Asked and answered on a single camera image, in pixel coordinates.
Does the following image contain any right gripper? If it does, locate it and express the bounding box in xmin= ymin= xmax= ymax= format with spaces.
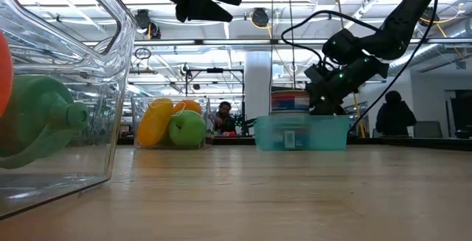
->
xmin=304 ymin=55 xmax=391 ymax=116

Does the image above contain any tin can red blue label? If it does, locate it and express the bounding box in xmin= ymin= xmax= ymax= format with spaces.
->
xmin=270 ymin=88 xmax=311 ymax=116

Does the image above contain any toy orange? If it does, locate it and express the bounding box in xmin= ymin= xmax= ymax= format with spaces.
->
xmin=173 ymin=99 xmax=203 ymax=116

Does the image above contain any green toy apple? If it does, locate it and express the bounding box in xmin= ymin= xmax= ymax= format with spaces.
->
xmin=168 ymin=110 xmax=207 ymax=149

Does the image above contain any yellow toy fruit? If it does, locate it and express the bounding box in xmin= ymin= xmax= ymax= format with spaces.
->
xmin=135 ymin=98 xmax=176 ymax=149

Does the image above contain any green squeeze bottle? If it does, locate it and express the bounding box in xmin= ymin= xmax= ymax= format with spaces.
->
xmin=0 ymin=74 xmax=90 ymax=170

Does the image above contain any red squeeze bottle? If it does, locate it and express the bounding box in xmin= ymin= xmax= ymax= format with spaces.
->
xmin=0 ymin=29 xmax=15 ymax=119

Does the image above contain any teal plastic bin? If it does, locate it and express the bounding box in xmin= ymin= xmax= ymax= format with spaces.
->
xmin=253 ymin=114 xmax=351 ymax=152

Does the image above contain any ceiling strip light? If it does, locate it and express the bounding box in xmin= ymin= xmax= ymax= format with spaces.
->
xmin=83 ymin=38 xmax=472 ymax=47

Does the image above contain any person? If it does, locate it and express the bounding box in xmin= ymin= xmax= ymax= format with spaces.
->
xmin=215 ymin=100 xmax=237 ymax=138
xmin=375 ymin=90 xmax=418 ymax=138

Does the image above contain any clear plastic bin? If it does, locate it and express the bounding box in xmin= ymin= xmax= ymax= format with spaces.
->
xmin=131 ymin=96 xmax=215 ymax=150
xmin=0 ymin=0 xmax=138 ymax=220

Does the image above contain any yellow hanging cable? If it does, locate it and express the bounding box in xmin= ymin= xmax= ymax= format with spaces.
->
xmin=352 ymin=92 xmax=366 ymax=139

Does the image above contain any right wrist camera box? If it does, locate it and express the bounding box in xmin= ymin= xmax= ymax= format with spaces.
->
xmin=322 ymin=28 xmax=366 ymax=66

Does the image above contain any black overhead frame rig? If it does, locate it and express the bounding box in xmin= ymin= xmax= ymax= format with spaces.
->
xmin=184 ymin=68 xmax=246 ymax=98

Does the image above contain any thin black hanging cable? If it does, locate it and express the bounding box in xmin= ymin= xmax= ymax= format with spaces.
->
xmin=286 ymin=0 xmax=297 ymax=91

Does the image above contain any tan hanging cable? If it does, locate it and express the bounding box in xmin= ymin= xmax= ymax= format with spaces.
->
xmin=333 ymin=0 xmax=346 ymax=32

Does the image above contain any silver ventilation duct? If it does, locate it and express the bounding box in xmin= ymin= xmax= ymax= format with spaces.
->
xmin=386 ymin=23 xmax=472 ymax=74

